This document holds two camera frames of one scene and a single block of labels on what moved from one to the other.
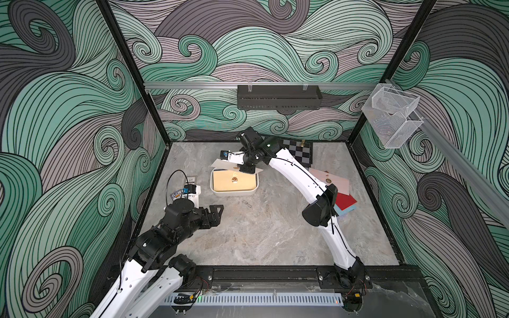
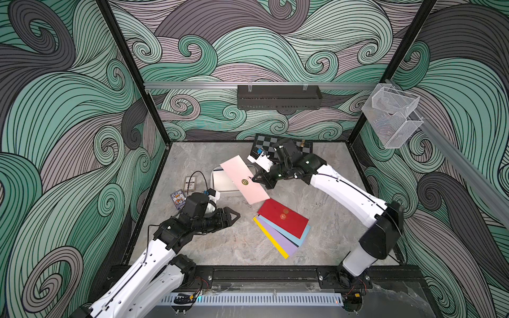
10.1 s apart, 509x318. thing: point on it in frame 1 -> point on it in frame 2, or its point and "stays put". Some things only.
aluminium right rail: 466,167 stays put
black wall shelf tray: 279,97 stays put
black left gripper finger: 214,213 -> 227,215
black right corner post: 401,55 stays put
